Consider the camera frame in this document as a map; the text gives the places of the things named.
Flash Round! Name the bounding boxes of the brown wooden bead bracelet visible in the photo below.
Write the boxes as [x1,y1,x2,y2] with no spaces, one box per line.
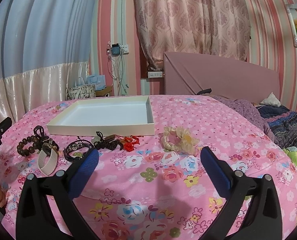
[16,134,43,157]

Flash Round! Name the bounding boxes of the watch with beige strap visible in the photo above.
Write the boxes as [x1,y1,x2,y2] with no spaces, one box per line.
[38,142,58,176]

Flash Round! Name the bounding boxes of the black cord loop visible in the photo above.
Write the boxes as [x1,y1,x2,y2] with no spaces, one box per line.
[33,125,50,143]

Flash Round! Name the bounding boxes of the black cord bracelet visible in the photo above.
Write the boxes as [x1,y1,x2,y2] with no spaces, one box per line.
[63,139,94,161]

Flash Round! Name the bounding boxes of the cream fabric scrunchie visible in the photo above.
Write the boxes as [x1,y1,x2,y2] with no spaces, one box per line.
[161,126,200,155]

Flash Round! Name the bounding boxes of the red knot wooden pendant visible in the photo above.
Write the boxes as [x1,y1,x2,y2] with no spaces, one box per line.
[119,135,141,152]

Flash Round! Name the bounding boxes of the cream satin curtain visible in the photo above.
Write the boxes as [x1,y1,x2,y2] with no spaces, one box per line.
[0,61,88,122]

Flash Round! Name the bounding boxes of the pink floral bedspread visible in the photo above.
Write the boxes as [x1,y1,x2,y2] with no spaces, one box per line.
[0,94,297,240]

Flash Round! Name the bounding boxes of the black white patterned bag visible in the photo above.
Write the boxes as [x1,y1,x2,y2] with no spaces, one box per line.
[66,85,96,100]

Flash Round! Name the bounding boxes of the dark knitted blanket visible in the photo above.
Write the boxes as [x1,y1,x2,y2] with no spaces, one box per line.
[257,105,297,148]

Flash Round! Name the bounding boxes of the white shallow tray box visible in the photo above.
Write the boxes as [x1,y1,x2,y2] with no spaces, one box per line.
[46,96,155,137]

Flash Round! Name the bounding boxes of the purple dotted blanket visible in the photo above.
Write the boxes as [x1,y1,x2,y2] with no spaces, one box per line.
[211,95,274,141]

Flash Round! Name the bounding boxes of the cardboard box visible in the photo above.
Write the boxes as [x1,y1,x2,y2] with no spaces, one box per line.
[95,86,112,97]

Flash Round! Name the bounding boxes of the light blue gift bag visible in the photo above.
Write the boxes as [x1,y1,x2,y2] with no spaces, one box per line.
[75,75,106,91]

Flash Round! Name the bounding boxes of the white pillow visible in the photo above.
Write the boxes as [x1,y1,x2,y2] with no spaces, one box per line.
[260,92,281,107]

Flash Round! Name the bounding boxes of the blue sheer curtain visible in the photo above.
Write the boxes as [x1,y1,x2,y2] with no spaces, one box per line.
[0,0,96,79]

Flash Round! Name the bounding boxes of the blue charger on socket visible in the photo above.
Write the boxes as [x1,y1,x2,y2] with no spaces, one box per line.
[110,43,121,57]

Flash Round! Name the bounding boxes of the white power strip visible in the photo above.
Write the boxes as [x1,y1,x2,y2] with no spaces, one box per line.
[147,71,164,79]

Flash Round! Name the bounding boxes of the pink bed headboard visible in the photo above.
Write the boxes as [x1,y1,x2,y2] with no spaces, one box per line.
[164,52,280,103]

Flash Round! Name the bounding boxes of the pink patterned curtain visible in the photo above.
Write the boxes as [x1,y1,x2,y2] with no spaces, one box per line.
[134,0,251,70]

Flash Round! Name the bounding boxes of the black handle on bed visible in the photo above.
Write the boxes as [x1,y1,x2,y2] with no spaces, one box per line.
[196,88,212,95]

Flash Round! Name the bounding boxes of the hanging charger cables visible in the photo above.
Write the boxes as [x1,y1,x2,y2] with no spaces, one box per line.
[106,41,130,96]

